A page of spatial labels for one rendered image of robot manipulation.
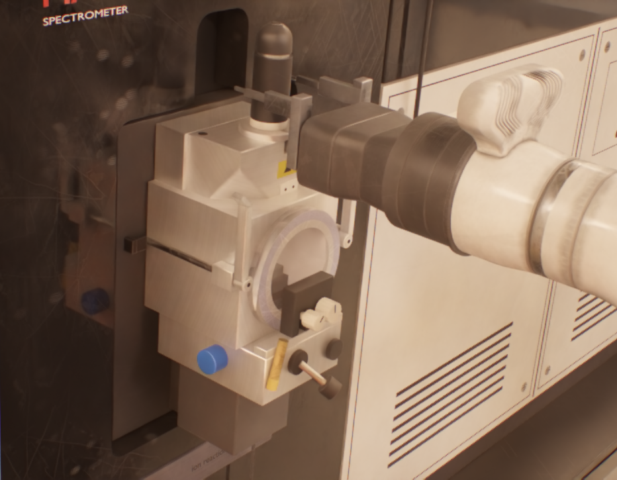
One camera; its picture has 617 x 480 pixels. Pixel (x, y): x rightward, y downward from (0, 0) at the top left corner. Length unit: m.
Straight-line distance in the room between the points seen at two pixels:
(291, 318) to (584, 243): 0.24
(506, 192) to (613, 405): 1.02
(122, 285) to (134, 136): 0.11
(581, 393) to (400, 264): 0.63
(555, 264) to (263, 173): 0.22
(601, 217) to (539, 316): 0.78
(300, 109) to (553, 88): 0.15
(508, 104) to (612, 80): 0.74
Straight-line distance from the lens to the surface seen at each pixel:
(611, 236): 0.64
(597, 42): 1.34
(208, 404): 0.88
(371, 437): 1.18
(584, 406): 1.65
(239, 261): 0.76
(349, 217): 0.84
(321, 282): 0.81
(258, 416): 0.88
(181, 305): 0.83
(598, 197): 0.65
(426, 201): 0.69
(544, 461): 1.52
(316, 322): 0.80
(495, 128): 0.66
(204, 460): 0.96
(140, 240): 0.82
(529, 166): 0.67
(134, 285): 0.84
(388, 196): 0.70
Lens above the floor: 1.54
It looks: 23 degrees down
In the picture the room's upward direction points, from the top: 5 degrees clockwise
